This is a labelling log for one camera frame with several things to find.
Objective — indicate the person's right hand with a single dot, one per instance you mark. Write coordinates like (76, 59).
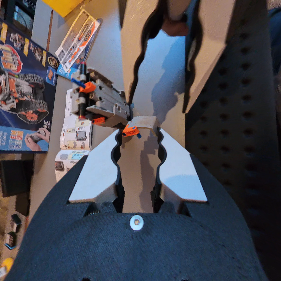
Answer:
(176, 28)

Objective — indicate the sticker sheet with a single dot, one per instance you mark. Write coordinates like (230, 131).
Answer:
(76, 41)

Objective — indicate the open instruction booklet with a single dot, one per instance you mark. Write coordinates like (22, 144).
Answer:
(73, 136)

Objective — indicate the grey brick robot assembly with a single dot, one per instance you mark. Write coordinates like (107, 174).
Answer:
(105, 97)

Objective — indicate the small black box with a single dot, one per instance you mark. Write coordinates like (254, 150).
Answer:
(16, 222)
(10, 241)

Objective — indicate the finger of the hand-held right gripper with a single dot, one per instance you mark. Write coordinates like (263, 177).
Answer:
(134, 26)
(211, 33)

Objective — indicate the small grey panel orange connector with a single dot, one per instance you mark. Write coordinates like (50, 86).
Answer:
(143, 123)

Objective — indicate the blue robot kit box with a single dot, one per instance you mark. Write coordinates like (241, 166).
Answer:
(26, 66)

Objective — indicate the yellow plastic bin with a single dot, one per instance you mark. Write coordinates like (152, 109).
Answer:
(64, 7)

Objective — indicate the grey desk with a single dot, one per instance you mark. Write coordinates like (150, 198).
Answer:
(105, 43)

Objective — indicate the black perforated plastic panel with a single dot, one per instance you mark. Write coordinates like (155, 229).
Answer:
(241, 132)

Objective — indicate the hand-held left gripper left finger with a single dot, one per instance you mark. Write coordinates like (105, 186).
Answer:
(96, 174)

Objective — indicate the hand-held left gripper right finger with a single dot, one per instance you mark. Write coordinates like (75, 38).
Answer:
(181, 174)

